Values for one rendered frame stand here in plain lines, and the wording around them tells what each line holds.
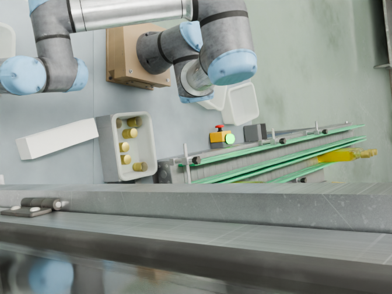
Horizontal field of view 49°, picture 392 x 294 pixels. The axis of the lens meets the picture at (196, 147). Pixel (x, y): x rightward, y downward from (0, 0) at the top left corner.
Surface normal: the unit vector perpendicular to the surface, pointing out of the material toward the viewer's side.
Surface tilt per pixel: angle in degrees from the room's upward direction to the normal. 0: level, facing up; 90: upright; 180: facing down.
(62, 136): 0
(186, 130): 0
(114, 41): 90
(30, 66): 9
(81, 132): 0
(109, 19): 55
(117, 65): 90
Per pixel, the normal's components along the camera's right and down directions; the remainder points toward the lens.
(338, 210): -0.64, 0.11
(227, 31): -0.06, 0.03
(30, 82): 0.76, 0.09
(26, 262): -0.12, -0.99
